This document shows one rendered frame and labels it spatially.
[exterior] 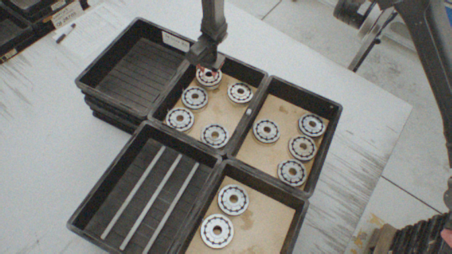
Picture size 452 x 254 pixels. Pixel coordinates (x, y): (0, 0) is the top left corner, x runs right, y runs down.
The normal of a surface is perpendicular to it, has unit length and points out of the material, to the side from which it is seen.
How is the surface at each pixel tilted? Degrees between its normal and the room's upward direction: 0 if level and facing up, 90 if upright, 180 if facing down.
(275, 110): 0
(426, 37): 87
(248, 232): 0
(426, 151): 0
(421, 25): 87
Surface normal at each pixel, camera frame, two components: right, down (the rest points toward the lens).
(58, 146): 0.09, -0.49
